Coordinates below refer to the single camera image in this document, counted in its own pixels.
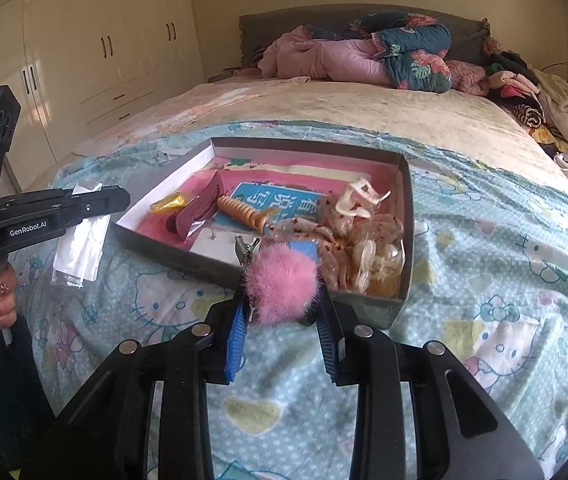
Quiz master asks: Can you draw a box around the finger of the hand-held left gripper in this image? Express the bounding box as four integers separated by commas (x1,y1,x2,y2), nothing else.
0,185,132,234
0,186,78,212

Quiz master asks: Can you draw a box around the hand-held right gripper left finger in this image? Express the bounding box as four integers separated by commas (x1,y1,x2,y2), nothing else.
19,290,250,480

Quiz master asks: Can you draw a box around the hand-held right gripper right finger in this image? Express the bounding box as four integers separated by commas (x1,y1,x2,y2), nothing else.
314,290,545,480

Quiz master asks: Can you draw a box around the white plastic bag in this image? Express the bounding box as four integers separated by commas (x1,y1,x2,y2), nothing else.
51,180,112,288

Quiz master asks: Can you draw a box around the pink pompom hair clip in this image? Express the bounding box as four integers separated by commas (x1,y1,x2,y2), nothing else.
234,235,322,325

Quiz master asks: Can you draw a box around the grey cardboard box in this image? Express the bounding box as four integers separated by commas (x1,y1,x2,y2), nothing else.
114,136,415,330

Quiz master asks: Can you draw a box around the cream floral hair claw clip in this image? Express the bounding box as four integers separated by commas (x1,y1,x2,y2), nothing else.
336,175,392,221

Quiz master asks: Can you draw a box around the yellow hair clips packet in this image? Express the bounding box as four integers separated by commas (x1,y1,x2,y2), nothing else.
149,194,187,213

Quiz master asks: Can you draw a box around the dark pink hair clip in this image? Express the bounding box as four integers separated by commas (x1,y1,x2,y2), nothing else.
166,172,225,241

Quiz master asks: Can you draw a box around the floral sheer hair bow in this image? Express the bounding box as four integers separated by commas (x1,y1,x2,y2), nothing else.
264,217,352,291

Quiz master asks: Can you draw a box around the floral sheer scrunchie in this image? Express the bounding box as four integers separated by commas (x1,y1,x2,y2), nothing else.
351,212,406,256

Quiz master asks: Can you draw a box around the peach spiral hair clip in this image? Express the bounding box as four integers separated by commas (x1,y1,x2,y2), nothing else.
216,195,271,235

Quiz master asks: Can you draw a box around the cream wardrobe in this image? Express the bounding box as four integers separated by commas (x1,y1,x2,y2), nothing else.
0,0,207,188

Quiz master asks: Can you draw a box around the cartoon cat printed blanket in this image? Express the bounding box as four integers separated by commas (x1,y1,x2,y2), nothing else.
6,120,568,480

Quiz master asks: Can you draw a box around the person's teal trouser leg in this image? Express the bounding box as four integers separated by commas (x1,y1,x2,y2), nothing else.
0,310,65,461

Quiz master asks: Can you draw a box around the grey headboard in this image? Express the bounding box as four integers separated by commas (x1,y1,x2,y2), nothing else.
238,10,491,68

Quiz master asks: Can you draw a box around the beige bedspread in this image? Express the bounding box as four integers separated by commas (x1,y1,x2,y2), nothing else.
59,77,568,201

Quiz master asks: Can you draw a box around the pink quilt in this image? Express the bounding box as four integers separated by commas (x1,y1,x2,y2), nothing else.
256,27,395,81

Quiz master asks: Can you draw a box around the pink fuzzy garment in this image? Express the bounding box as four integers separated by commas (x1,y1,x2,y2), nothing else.
446,59,490,97

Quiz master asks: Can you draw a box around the dark floral quilt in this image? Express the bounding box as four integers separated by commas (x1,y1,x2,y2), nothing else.
349,11,452,93

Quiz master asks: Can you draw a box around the pile of clothes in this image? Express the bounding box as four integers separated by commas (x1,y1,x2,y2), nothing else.
484,40,568,211

